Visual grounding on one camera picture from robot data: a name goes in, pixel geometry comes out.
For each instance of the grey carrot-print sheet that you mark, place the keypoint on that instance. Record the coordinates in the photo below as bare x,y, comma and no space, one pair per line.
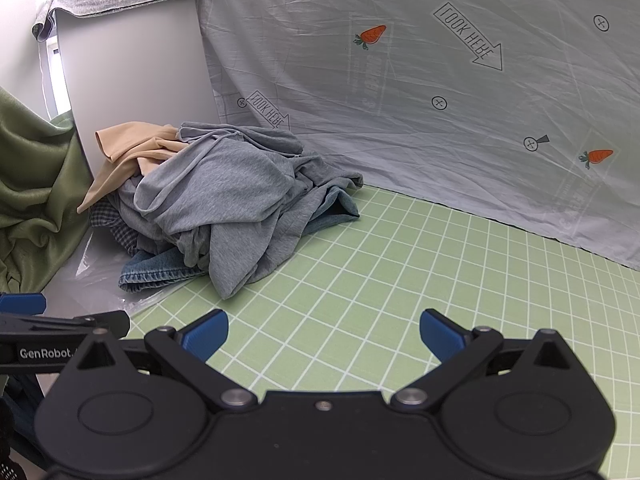
400,135

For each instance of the green grid mat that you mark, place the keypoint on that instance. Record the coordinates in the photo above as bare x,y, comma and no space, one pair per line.
375,270

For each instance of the green cloth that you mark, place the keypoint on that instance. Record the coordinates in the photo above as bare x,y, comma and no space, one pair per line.
35,185

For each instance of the grey sweatpants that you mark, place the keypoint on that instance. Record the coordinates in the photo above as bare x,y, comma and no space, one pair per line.
235,180

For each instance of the dark cloth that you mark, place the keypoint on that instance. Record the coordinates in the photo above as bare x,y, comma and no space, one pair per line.
22,410

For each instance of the beige shirt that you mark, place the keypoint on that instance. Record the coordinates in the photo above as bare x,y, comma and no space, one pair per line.
120,160

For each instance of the blue checked shirt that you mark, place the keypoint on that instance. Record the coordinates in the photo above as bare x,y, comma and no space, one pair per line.
107,220

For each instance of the clear plastic sheet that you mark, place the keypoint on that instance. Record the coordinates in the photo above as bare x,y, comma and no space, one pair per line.
95,272

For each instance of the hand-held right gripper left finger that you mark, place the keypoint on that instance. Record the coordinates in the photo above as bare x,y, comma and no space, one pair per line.
207,334

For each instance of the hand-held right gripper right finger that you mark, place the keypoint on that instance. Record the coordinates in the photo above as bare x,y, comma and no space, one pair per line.
442,334

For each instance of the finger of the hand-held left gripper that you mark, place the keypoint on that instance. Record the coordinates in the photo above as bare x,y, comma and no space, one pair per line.
22,303
60,325

